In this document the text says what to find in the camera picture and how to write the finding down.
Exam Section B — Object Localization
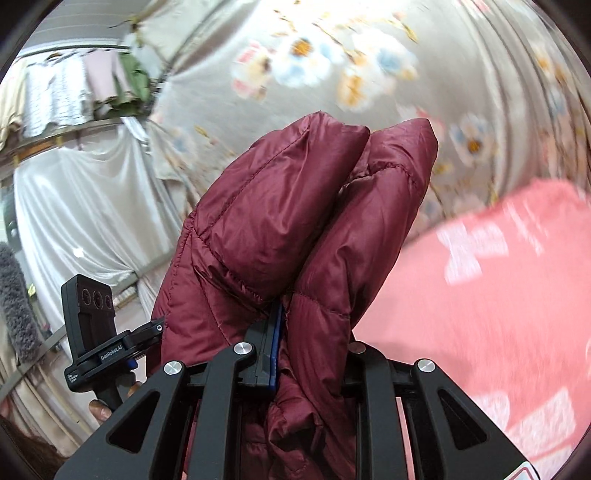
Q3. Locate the floral bed sheet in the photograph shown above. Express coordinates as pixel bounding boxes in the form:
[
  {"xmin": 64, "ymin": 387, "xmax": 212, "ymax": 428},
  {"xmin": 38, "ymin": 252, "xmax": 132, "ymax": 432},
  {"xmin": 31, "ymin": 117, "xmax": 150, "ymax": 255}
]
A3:
[{"xmin": 134, "ymin": 0, "xmax": 591, "ymax": 234}]

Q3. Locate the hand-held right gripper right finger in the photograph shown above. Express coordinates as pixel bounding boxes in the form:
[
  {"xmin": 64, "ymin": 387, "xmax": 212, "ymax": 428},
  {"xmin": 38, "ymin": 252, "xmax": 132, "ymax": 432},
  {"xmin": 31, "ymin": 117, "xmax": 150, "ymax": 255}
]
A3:
[{"xmin": 344, "ymin": 342, "xmax": 532, "ymax": 480}]

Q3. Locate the person's left hand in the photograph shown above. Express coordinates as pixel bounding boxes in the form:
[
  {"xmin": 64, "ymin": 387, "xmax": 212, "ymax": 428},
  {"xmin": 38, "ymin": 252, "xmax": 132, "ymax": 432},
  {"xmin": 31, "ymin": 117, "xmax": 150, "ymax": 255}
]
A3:
[{"xmin": 89, "ymin": 381, "xmax": 145, "ymax": 423}]

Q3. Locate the pink printed blanket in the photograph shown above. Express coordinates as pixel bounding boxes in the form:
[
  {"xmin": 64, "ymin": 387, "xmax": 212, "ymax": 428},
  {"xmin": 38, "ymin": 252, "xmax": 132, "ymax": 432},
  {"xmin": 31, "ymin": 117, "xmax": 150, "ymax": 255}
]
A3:
[{"xmin": 178, "ymin": 178, "xmax": 591, "ymax": 480}]

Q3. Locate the maroon puffer jacket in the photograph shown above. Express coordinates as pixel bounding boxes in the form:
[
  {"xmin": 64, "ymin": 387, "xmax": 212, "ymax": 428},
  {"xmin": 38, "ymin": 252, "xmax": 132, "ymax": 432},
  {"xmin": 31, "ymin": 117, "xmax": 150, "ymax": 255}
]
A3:
[{"xmin": 145, "ymin": 110, "xmax": 439, "ymax": 480}]

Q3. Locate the beige hanging garment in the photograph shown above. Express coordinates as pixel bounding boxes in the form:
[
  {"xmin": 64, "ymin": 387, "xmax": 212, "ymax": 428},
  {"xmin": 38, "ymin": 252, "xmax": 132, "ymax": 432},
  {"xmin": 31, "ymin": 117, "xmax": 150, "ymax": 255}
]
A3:
[{"xmin": 0, "ymin": 69, "xmax": 29, "ymax": 145}]

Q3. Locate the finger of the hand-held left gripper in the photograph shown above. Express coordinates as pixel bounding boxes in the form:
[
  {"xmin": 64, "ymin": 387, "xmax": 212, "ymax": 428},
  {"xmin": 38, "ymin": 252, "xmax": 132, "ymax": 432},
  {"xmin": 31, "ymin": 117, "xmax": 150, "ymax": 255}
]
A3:
[{"xmin": 131, "ymin": 318, "xmax": 166, "ymax": 348}]

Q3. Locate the white draped cloth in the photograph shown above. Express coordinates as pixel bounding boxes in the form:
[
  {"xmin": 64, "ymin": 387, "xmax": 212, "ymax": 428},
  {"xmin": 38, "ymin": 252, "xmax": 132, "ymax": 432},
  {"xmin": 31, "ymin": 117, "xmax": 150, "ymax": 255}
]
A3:
[{"xmin": 13, "ymin": 121, "xmax": 190, "ymax": 344}]

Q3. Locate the pink hanging garment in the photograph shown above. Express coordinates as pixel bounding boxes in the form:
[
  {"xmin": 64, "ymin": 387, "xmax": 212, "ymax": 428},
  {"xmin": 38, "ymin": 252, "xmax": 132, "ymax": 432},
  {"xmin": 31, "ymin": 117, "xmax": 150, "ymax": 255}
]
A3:
[{"xmin": 84, "ymin": 47, "xmax": 130, "ymax": 101}]

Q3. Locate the metal clothes rail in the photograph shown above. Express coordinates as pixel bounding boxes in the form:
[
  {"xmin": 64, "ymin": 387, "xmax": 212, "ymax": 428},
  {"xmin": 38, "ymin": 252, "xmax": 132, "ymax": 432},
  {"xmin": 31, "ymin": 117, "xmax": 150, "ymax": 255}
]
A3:
[{"xmin": 0, "ymin": 115, "xmax": 153, "ymax": 160}]

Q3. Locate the green hanging garment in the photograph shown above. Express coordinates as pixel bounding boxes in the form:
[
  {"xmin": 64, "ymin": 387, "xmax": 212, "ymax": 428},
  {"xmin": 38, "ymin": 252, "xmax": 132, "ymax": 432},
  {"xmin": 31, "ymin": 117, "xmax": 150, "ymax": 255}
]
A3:
[{"xmin": 95, "ymin": 52, "xmax": 154, "ymax": 118}]

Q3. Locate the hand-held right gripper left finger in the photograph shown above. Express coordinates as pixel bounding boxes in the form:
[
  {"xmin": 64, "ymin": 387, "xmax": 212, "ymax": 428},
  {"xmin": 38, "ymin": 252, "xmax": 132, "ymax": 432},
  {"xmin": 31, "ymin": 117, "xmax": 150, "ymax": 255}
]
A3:
[{"xmin": 54, "ymin": 302, "xmax": 284, "ymax": 480}]

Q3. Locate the white hanging garment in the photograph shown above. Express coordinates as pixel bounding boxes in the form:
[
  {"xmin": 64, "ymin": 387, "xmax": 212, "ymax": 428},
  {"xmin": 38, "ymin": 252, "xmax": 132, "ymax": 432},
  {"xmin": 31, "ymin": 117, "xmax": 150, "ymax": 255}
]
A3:
[{"xmin": 24, "ymin": 54, "xmax": 90, "ymax": 138}]

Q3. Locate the grey fluffy duster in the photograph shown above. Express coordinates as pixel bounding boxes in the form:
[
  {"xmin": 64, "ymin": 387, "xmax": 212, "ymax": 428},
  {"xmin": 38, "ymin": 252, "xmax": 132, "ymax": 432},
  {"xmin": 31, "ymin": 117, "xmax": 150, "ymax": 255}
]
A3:
[{"xmin": 0, "ymin": 242, "xmax": 40, "ymax": 367}]

